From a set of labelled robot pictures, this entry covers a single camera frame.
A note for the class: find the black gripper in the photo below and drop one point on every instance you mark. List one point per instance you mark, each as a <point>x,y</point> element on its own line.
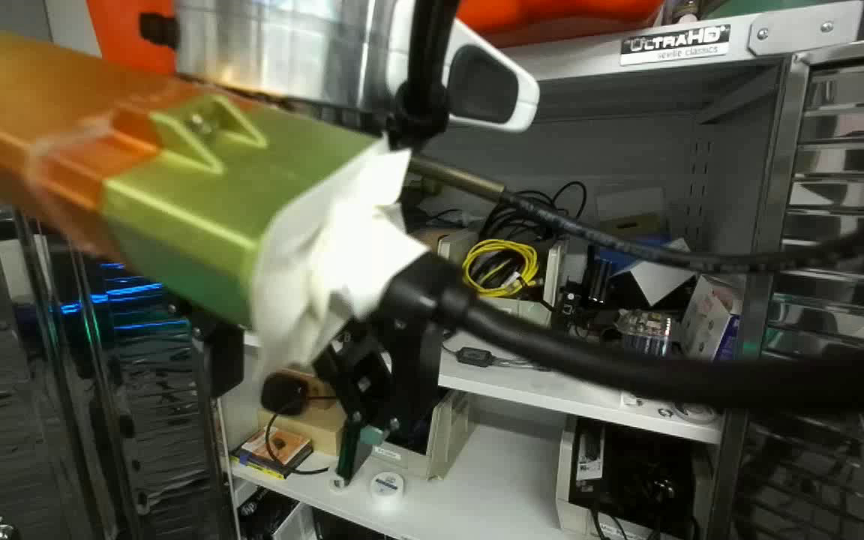
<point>402,361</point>

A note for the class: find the wooden box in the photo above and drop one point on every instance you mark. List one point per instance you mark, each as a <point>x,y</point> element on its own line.
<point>317,424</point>

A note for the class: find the small orange box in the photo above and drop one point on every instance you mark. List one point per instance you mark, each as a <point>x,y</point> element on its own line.
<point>277,450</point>

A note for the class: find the black electronics box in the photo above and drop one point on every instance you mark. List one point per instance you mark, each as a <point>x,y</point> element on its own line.
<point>642,480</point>

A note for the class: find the blue and white box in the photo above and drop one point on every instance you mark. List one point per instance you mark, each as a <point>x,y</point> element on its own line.
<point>709,318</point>

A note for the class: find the deep beige plastic bin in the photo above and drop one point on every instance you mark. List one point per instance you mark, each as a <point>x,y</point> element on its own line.
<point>450,437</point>

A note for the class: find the black rounded device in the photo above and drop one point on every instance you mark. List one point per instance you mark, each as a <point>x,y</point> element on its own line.
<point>287,392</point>

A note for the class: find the white tape roll blue label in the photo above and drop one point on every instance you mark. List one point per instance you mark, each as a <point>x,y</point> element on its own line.
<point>389,484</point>

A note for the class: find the white cloth wrap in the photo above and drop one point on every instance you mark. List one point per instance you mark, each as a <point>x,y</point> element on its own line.
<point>332,250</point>

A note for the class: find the long beige plastic bin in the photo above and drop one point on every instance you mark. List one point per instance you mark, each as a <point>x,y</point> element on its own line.
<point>531,311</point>

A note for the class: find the small black device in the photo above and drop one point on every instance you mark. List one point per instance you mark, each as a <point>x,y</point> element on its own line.
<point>582,311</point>

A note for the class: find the battery pack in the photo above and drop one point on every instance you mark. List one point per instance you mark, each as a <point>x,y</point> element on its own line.
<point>642,332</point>

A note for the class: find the white folded card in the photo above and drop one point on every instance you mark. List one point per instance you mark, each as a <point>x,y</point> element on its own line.
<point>661,286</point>

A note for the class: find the grey metal shelf unit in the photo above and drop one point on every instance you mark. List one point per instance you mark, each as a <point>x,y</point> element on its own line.
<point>572,61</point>

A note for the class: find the orange bag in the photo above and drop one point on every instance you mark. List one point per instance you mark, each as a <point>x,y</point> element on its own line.
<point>552,16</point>

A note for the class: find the green printed bracket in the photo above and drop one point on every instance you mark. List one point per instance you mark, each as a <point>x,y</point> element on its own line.
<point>351,455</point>

